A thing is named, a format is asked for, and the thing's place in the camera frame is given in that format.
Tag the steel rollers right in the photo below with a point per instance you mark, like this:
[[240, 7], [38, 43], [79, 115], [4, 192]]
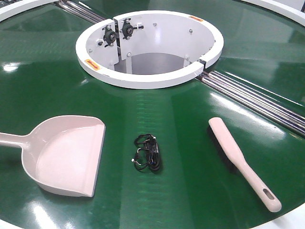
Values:
[[255, 100]]

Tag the black bearing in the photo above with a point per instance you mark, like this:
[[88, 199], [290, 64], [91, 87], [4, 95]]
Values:
[[127, 29], [109, 35]]

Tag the white outer rim right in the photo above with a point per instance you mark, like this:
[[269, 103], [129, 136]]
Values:
[[282, 9]]

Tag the black bearing right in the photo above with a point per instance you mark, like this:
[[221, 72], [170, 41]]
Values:
[[127, 29]]

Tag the orange warning sticker back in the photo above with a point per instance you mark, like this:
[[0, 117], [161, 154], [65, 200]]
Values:
[[196, 18]]

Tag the black bearing left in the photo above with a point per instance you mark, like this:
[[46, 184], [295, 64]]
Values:
[[109, 35]]

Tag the steel rollers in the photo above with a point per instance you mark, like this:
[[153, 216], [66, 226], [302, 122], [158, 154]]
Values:
[[79, 11], [255, 100]]

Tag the white rim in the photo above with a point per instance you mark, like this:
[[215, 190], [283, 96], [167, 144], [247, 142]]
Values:
[[9, 8], [282, 9]]

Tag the white outer rim left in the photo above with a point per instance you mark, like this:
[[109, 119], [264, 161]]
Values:
[[9, 8]]

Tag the pink hand brush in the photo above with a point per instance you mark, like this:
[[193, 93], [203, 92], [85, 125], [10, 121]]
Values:
[[235, 155]]

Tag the pink plastic dustpan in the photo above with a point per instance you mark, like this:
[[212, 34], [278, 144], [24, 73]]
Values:
[[62, 154]]

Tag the orange warning sticker front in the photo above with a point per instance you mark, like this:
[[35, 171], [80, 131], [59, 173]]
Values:
[[92, 64]]

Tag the steel rollers top left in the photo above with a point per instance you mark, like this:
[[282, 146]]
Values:
[[79, 11]]

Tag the orange warning sticker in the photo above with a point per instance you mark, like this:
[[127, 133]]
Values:
[[92, 64], [196, 18]]

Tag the white inner ring guard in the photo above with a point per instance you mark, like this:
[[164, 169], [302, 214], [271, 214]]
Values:
[[170, 50]]

